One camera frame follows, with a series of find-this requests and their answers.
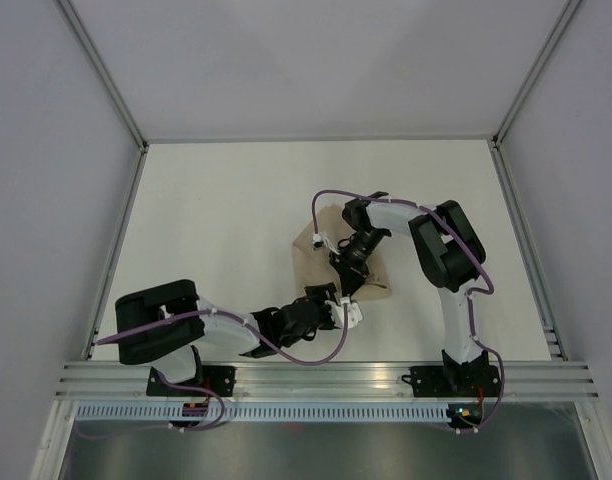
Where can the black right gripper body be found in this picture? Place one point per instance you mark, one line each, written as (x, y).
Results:
(353, 259)

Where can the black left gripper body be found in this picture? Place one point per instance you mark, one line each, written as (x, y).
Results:
(319, 293)

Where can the beige cloth napkin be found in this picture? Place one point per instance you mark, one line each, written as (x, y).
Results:
(312, 267)

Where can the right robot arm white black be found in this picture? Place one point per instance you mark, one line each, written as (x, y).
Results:
(451, 257)

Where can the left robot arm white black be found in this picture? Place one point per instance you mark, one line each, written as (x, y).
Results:
(163, 328)

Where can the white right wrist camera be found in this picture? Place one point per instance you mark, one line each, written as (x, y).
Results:
(321, 240)

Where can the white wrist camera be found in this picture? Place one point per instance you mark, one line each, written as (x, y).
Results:
(321, 240)
(350, 312)

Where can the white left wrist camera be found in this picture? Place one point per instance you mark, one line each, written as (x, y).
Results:
(350, 312)

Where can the aluminium front rail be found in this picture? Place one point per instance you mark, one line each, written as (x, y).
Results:
(532, 381)

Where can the white slotted cable duct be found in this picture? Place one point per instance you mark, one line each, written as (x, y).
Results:
(258, 412)

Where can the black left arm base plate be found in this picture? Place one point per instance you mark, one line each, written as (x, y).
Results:
(218, 378)

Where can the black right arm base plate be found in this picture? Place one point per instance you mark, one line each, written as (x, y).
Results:
(440, 382)

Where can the right aluminium frame post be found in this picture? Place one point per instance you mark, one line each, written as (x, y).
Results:
(554, 38)

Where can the aluminium frame post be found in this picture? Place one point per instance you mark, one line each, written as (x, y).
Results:
(554, 38)
(87, 44)

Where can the left aluminium frame post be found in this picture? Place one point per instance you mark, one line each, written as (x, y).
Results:
(87, 44)

